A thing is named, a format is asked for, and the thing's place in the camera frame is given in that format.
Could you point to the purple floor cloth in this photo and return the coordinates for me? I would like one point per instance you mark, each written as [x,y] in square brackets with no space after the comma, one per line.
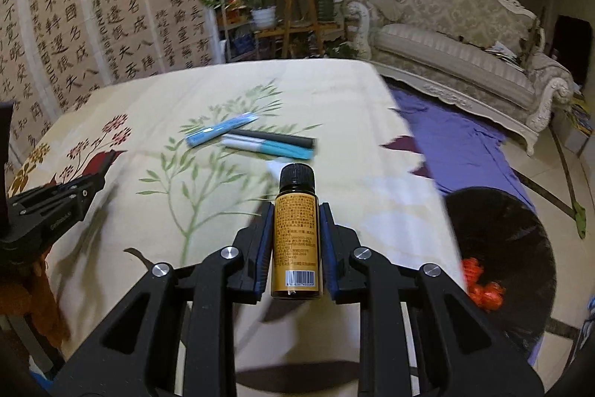
[460,151]

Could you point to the red wrapper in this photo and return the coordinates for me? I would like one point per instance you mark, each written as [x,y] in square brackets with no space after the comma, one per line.
[488,296]

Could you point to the green cloth on floor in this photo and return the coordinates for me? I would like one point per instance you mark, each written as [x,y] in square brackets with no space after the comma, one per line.
[580,219]

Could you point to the yellow label dark bottle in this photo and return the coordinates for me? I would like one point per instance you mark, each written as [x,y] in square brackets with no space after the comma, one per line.
[296,262]

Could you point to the box with colourful papers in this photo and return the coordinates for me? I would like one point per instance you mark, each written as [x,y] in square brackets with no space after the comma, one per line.
[572,125]

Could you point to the wooden plant stand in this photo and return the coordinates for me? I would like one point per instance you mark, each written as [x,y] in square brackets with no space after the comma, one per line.
[299,19]

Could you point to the ornate white grey sofa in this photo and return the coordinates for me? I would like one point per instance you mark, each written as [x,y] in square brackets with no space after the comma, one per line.
[438,48]

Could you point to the white teal stick packet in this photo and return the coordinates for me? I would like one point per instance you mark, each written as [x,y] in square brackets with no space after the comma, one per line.
[267,147]

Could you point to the floral cream tablecloth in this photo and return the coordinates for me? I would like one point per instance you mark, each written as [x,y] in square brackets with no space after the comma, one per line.
[165,201]

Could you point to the black long stick packet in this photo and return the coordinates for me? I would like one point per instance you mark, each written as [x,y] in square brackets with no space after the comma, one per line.
[299,141]

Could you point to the papers on sofa seat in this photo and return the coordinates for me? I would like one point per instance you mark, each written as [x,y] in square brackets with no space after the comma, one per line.
[502,52]

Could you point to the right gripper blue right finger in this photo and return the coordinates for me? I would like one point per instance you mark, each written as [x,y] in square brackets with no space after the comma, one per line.
[329,259]

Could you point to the black lined trash bin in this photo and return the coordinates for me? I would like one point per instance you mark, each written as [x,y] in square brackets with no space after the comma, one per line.
[512,246]

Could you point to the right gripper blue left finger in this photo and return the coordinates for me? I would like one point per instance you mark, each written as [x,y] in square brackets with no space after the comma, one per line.
[264,233]

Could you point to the calligraphy folding screen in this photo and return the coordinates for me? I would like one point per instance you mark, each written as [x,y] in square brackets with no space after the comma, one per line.
[55,53]

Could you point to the blue packet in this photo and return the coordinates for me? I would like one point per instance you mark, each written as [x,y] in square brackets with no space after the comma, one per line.
[208,134]

